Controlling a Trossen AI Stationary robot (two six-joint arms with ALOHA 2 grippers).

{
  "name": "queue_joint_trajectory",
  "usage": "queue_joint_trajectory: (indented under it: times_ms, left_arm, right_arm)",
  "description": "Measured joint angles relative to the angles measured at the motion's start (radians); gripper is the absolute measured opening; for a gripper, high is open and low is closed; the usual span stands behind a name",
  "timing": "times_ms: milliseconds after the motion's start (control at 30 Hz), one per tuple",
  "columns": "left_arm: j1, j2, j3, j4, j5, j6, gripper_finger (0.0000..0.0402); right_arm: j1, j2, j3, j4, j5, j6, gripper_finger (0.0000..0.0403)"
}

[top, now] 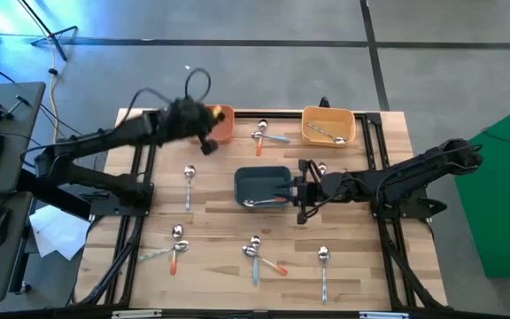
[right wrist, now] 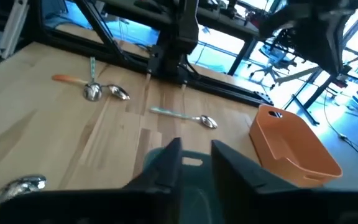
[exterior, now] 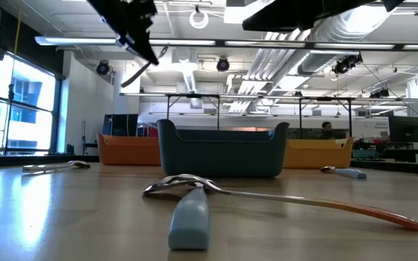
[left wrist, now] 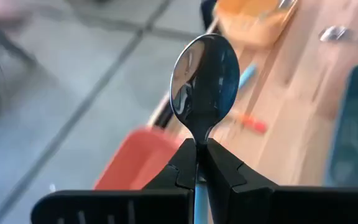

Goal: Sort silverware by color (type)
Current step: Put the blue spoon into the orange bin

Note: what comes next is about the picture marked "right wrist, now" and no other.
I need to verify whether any orange plastic bin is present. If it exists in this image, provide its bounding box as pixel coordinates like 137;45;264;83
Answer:
249;104;344;189

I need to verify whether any red object on desk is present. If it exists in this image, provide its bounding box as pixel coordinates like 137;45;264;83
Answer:
246;11;262;30

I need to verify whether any silver aluminium bracket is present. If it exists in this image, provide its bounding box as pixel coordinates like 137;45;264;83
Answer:
0;0;30;60

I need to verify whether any large window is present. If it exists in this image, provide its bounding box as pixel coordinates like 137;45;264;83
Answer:
194;0;358;94

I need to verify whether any spoon with green patterned handle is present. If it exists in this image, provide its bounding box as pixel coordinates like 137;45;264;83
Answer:
150;106;219;129
83;57;103;103

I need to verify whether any spoon with orange handle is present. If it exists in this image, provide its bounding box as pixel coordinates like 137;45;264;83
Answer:
52;73;131;101

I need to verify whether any spoon with pale patterned handle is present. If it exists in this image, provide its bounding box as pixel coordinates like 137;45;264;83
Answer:
0;175;47;208

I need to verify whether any dark teal plastic bin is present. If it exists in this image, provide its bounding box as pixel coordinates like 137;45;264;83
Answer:
142;146;229;224

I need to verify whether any grey office chair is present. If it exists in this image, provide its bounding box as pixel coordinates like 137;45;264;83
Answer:
249;43;298;91

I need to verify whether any floor cable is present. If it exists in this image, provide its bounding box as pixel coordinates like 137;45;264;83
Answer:
321;90;358;177

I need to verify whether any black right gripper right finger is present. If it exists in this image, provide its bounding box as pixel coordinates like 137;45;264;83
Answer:
211;139;298;224

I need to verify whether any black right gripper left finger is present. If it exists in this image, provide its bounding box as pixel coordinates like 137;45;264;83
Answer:
124;137;183;192

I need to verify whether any black desk with keyboard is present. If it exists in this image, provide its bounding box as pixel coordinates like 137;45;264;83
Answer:
99;0;180;26

